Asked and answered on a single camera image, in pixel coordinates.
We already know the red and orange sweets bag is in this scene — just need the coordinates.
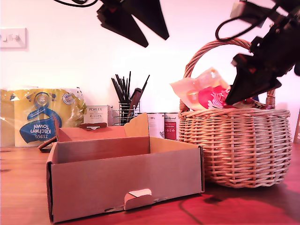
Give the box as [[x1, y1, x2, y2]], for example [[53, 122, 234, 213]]
[[169, 67, 275, 111]]

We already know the white Porlex box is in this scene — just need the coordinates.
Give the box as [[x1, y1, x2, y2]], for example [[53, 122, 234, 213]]
[[85, 105, 111, 127]]

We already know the brown cardboard box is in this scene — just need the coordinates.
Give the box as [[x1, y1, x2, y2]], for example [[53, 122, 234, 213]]
[[37, 112, 206, 223]]

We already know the single slanted black stick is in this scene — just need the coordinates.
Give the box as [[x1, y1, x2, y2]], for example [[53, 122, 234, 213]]
[[140, 75, 150, 94]]

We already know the brown leaning board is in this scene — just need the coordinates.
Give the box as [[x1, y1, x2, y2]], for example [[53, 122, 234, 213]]
[[293, 110, 300, 144]]

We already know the yellow kitchen towel pack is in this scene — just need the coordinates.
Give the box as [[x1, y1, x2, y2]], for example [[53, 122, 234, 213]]
[[0, 86, 88, 148]]

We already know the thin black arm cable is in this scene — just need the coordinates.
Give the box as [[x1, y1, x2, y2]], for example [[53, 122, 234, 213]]
[[53, 0, 100, 8]]

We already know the looped black arm cable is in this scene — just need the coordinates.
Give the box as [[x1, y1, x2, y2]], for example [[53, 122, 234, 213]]
[[215, 16, 267, 42]]

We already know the woven wicker basket with handle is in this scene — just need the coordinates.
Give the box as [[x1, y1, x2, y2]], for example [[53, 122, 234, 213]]
[[178, 38, 292, 188]]

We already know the dark brown handled utensil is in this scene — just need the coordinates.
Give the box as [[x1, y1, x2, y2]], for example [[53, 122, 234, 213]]
[[126, 87, 143, 122]]

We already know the arm pale camera box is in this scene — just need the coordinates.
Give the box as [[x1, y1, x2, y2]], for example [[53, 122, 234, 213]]
[[230, 0, 258, 24]]

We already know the wire utensil holder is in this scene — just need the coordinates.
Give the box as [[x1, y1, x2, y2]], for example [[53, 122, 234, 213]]
[[111, 100, 141, 127]]

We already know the white light switch plate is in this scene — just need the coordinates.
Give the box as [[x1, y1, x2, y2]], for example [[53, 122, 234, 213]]
[[0, 28, 28, 50]]

